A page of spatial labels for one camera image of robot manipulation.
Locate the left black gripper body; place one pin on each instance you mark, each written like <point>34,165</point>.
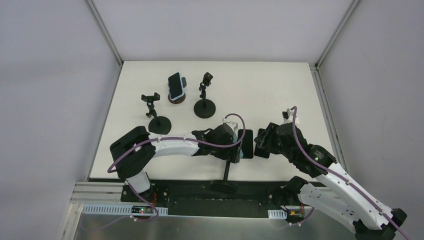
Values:
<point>236,145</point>

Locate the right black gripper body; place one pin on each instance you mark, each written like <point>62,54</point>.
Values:
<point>267,137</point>

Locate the teal phone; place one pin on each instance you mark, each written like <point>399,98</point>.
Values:
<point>240,145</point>

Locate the black phone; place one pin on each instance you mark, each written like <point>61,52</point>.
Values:
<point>247,145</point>
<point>261,153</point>

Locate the black round-base phone stand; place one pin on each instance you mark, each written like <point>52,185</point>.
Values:
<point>204,108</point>

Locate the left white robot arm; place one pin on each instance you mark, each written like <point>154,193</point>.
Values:
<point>133,151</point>

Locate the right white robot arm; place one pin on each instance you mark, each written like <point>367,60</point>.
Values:
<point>349,203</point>

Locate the brown-base phone holder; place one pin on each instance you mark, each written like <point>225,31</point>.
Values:
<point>183,98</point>

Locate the blue-cased phone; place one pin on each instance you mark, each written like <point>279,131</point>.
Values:
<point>175,87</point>

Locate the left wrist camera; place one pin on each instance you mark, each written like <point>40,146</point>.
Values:
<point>232,125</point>

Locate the right white cable duct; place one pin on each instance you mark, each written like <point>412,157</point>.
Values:
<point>277,214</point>

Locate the white cable duct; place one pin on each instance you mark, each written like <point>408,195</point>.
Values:
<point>277,214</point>
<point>123,210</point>

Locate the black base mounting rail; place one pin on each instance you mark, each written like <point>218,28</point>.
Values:
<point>252,199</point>

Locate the right aluminium frame post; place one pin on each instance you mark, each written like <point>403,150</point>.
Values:
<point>337,32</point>

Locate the aluminium frame post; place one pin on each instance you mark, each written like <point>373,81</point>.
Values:
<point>98,20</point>
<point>337,32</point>

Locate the left white cable duct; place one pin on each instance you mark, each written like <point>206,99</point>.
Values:
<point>123,210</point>

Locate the left aluminium frame post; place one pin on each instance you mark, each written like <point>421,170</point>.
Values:
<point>98,20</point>

